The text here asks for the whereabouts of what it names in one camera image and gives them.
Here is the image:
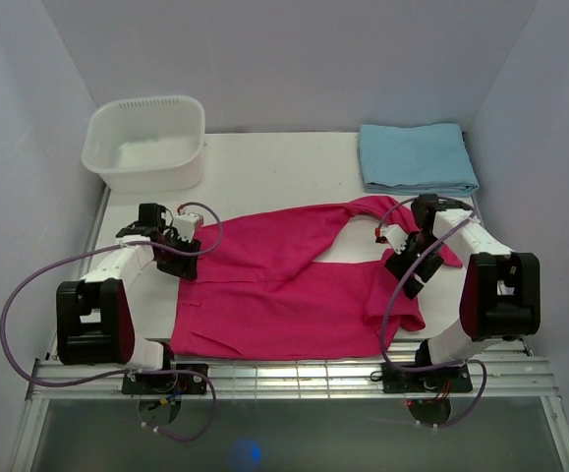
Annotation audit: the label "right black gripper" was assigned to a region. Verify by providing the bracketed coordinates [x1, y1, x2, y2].
[384, 233, 444, 300]

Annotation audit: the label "pink trousers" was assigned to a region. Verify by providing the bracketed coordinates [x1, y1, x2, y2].
[169, 194, 465, 363]

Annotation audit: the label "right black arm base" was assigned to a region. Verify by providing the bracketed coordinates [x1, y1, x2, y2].
[370, 363, 473, 393]

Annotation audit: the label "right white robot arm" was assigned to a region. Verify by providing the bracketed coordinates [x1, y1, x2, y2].
[375, 194, 541, 390]

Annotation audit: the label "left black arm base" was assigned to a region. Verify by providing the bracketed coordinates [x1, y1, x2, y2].
[121, 363, 208, 396]

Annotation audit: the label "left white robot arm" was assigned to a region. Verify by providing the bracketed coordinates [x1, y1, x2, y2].
[56, 203, 203, 393]

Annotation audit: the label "folded light blue trousers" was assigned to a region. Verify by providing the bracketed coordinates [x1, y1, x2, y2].
[358, 123, 480, 198]

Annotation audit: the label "white plastic basket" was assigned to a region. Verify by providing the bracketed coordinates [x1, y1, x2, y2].
[82, 95, 205, 195]

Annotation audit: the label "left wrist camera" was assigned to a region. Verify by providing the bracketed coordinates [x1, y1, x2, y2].
[172, 206, 203, 241]

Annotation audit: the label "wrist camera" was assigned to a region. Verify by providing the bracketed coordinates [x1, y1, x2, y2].
[172, 206, 203, 241]
[374, 224, 409, 254]

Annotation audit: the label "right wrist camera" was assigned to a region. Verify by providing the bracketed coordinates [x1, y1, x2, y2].
[374, 224, 409, 254]

